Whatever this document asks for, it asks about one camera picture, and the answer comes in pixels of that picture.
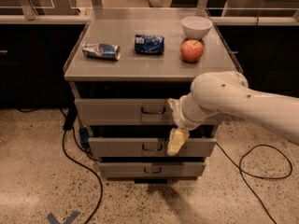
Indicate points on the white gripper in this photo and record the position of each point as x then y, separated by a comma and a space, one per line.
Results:
181, 117

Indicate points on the grey top drawer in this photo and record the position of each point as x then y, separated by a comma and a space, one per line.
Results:
124, 111

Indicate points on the grey drawer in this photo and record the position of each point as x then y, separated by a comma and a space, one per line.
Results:
124, 111
131, 170
149, 147

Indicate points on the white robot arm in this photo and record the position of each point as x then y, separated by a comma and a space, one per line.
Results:
229, 93

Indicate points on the grey middle drawer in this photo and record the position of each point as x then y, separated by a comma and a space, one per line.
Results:
149, 147

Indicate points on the grey drawer cabinet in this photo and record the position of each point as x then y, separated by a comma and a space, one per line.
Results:
143, 76

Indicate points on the grey bottom drawer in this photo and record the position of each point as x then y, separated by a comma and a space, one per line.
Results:
131, 170

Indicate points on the red apple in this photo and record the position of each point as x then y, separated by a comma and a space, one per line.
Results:
192, 51

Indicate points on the crushed blue pepsi can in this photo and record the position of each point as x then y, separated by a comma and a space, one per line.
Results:
149, 44

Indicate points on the white bowl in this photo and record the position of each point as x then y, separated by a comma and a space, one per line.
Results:
195, 27

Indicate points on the crushed silver blue can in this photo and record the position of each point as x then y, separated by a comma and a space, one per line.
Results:
101, 51

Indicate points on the blue tape floor mark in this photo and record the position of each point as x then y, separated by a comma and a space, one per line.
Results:
52, 219

